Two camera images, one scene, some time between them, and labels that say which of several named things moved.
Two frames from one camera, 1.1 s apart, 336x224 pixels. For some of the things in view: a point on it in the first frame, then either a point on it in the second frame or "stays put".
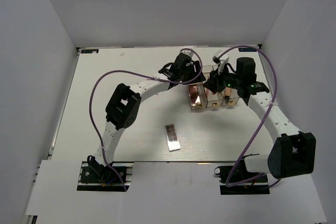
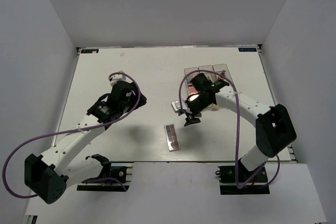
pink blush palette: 193,91 stays put
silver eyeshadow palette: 172,137 stays put
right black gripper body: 223,81 → 196,106
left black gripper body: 190,73 → 128,106
